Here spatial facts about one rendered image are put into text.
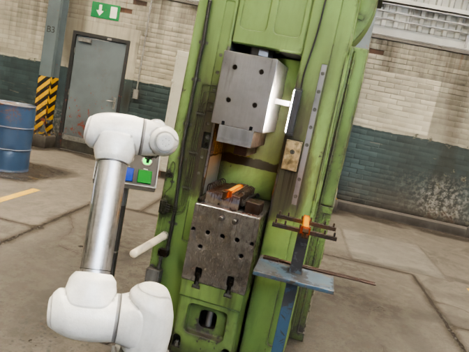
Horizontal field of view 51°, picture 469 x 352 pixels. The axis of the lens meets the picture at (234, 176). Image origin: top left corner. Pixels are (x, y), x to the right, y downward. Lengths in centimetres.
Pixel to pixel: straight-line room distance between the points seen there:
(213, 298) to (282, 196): 70
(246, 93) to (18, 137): 474
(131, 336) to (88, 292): 19
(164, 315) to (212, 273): 121
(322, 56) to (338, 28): 17
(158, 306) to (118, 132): 59
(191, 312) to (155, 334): 136
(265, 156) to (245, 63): 72
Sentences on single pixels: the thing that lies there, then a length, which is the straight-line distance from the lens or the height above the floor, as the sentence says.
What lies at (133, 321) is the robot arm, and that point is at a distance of 164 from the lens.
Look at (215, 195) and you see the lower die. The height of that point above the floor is 97.
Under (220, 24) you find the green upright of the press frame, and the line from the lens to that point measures 295.
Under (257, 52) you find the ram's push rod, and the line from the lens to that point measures 293.
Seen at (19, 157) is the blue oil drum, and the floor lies 21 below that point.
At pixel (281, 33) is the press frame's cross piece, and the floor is 192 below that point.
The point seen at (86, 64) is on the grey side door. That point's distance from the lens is 948.
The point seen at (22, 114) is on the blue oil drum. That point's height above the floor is 78.
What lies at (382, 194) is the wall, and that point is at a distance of 883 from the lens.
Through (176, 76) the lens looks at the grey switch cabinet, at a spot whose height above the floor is 168.
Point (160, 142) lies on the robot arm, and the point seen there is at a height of 133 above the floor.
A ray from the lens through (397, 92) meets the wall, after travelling 875.
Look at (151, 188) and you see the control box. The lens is 275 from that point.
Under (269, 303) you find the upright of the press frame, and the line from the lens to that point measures 303.
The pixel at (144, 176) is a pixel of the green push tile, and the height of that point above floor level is 101.
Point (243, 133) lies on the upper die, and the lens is 272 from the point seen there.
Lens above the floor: 152
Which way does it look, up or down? 9 degrees down
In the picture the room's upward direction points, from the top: 11 degrees clockwise
